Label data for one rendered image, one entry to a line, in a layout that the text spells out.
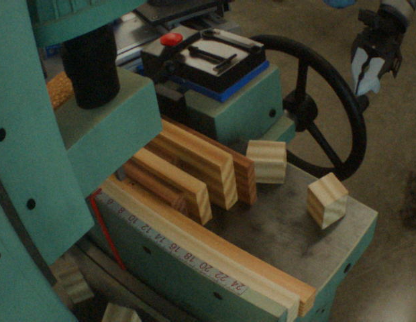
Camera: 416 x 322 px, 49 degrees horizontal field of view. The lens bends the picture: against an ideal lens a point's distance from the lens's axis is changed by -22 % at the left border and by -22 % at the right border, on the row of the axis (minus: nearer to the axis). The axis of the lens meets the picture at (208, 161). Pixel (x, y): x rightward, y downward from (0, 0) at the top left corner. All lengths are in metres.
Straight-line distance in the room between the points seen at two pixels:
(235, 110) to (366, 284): 1.04
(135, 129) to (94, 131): 0.06
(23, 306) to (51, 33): 0.24
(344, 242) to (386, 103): 1.69
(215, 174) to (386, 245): 1.18
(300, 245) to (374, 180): 1.32
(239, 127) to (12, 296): 0.42
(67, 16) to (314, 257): 0.38
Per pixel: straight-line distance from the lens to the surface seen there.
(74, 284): 0.70
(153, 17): 1.22
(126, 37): 1.35
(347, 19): 2.89
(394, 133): 2.12
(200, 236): 0.57
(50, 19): 0.41
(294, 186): 0.66
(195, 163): 0.62
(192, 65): 0.69
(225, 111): 0.67
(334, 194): 0.59
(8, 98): 0.40
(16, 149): 0.42
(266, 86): 0.73
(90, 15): 0.41
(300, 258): 0.59
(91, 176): 0.54
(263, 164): 0.64
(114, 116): 0.53
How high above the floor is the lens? 1.39
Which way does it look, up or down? 44 degrees down
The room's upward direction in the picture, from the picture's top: 10 degrees counter-clockwise
